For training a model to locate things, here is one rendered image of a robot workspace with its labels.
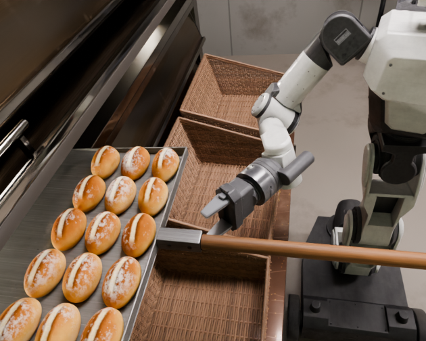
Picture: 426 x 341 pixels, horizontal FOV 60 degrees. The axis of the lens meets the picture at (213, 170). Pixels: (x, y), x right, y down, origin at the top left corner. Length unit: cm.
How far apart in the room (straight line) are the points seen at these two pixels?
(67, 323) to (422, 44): 92
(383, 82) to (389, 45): 9
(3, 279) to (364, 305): 146
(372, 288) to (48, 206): 147
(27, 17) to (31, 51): 7
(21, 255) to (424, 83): 98
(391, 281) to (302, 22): 261
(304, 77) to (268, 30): 282
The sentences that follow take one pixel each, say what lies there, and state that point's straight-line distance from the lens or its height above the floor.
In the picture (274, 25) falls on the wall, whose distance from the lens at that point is 386.
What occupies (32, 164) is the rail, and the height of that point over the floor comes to 144.
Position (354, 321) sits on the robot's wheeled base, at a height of 19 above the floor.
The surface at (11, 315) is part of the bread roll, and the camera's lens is 74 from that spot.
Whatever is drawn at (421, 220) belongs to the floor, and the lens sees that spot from 248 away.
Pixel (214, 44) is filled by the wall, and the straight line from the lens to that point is 397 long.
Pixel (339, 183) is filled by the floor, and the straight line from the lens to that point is 255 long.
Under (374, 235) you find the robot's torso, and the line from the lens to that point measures 148.
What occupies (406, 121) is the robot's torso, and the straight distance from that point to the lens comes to 109.
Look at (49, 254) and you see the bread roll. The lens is 79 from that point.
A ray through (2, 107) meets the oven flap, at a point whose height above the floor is 147.
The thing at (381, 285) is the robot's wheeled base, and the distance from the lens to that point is 195.
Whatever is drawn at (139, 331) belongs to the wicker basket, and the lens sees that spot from 134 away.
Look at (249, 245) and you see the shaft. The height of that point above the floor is 121.
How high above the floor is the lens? 180
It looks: 44 degrees down
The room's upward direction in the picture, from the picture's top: 8 degrees counter-clockwise
